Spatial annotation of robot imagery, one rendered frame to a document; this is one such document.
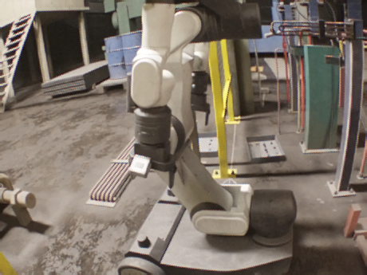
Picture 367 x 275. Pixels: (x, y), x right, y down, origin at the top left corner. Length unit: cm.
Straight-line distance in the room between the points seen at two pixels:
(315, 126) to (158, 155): 149
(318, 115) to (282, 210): 114
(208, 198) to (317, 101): 123
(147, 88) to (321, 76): 149
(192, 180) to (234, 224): 21
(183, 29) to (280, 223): 71
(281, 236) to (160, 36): 79
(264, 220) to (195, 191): 27
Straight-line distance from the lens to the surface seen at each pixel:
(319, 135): 203
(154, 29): 58
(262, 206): 94
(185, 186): 93
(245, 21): 73
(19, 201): 162
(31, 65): 1502
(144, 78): 57
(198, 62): 98
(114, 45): 523
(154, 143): 66
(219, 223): 94
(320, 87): 191
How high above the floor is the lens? 92
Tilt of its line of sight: 23 degrees down
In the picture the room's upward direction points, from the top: 8 degrees counter-clockwise
